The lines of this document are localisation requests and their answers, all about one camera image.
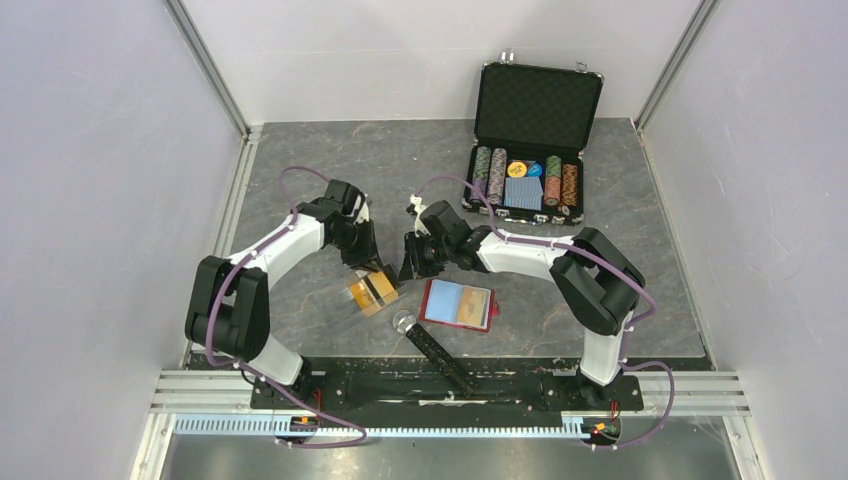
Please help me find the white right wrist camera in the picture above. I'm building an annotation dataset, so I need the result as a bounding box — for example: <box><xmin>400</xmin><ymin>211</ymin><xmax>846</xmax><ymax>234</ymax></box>
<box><xmin>406</xmin><ymin>195</ymin><xmax>430</xmax><ymax>237</ymax></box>

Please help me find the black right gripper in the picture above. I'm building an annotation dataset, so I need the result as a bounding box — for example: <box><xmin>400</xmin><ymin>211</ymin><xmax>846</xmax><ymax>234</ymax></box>
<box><xmin>399</xmin><ymin>230</ymin><xmax>453</xmax><ymax>282</ymax></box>

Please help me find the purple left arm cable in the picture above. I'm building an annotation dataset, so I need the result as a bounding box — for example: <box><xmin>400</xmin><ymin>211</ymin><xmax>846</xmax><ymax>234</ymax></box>
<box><xmin>203</xmin><ymin>165</ymin><xmax>369</xmax><ymax>452</ymax></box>

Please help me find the red leather card holder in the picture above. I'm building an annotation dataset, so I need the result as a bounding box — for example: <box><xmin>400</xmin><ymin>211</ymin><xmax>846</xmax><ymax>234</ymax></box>
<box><xmin>418</xmin><ymin>279</ymin><xmax>500</xmax><ymax>333</ymax></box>

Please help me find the black microphone with silver grille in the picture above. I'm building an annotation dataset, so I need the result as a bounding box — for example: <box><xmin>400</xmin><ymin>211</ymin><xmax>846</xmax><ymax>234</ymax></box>
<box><xmin>392</xmin><ymin>310</ymin><xmax>479</xmax><ymax>396</ymax></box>

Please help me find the gold magnetic stripe card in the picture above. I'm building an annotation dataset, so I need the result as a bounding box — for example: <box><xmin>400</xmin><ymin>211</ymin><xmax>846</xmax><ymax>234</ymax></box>
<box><xmin>457</xmin><ymin>286</ymin><xmax>491</xmax><ymax>330</ymax></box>

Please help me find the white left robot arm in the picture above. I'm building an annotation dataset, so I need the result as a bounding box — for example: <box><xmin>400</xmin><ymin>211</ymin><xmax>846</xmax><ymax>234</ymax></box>
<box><xmin>184</xmin><ymin>180</ymin><xmax>383</xmax><ymax>408</ymax></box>

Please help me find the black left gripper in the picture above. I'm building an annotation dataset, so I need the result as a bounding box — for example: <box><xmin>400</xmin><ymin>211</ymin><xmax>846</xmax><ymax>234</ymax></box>
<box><xmin>330</xmin><ymin>218</ymin><xmax>384</xmax><ymax>274</ymax></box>

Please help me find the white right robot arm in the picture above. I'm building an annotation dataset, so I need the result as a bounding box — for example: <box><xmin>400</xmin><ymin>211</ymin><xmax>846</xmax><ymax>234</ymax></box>
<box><xmin>400</xmin><ymin>196</ymin><xmax>645</xmax><ymax>408</ymax></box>

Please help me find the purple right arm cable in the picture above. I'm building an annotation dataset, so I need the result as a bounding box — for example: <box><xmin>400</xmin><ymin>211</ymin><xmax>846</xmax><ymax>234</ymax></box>
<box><xmin>409</xmin><ymin>174</ymin><xmax>677</xmax><ymax>453</ymax></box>

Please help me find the blue playing card deck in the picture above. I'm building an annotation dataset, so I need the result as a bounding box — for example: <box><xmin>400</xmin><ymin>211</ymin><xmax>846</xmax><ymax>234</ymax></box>
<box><xmin>503</xmin><ymin>176</ymin><xmax>544</xmax><ymax>211</ymax></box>

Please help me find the yellow dealer button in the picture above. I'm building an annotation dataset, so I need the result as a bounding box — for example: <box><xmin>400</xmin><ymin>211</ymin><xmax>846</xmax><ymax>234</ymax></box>
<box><xmin>506</xmin><ymin>161</ymin><xmax>528</xmax><ymax>178</ymax></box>

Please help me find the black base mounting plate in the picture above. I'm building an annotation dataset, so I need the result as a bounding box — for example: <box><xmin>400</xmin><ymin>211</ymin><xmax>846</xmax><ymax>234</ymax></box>
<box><xmin>248</xmin><ymin>356</ymin><xmax>645</xmax><ymax>429</ymax></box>

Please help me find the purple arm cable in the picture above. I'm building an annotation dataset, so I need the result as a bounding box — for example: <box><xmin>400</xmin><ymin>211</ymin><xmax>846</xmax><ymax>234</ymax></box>
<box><xmin>203</xmin><ymin>165</ymin><xmax>369</xmax><ymax>452</ymax></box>
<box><xmin>409</xmin><ymin>174</ymin><xmax>677</xmax><ymax>453</ymax></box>

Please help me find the black poker chip case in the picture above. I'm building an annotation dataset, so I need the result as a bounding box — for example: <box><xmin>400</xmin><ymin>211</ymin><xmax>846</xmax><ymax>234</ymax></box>
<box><xmin>461</xmin><ymin>49</ymin><xmax>604</xmax><ymax>225</ymax></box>

